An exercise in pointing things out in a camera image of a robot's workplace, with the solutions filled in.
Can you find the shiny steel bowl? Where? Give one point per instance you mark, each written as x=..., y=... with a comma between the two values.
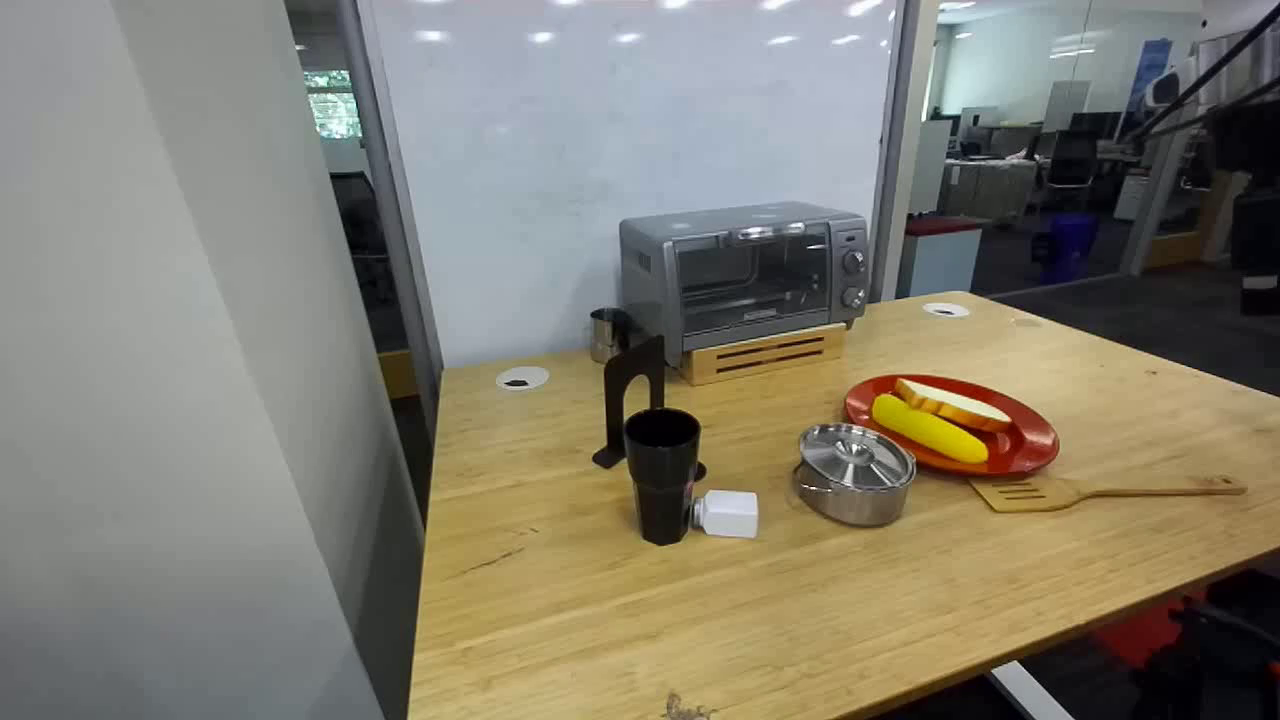
x=853, y=455

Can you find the small steel pot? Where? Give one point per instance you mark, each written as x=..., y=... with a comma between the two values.
x=850, y=507

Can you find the small metal cup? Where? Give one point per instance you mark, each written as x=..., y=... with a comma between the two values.
x=602, y=338

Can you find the black plastic cup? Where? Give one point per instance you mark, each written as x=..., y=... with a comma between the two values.
x=662, y=474

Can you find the wooden slatted stand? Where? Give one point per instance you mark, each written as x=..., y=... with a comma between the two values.
x=764, y=354

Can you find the silver toaster oven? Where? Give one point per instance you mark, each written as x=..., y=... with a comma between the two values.
x=745, y=274

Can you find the small white box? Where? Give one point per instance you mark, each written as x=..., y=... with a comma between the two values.
x=724, y=512

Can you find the large white board panel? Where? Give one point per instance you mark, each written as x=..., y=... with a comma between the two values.
x=624, y=135

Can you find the yellow corn cob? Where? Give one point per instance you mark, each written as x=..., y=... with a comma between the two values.
x=926, y=429

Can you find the white bread slice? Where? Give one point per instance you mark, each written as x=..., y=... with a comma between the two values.
x=954, y=402

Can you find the white cabinet with red top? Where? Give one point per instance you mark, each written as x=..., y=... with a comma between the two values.
x=940, y=259

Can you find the red round plate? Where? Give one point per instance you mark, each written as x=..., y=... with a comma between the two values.
x=1024, y=436

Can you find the wooden spatula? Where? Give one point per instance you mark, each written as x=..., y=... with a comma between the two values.
x=1029, y=493

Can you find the blue bin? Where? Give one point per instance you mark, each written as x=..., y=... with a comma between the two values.
x=1070, y=245

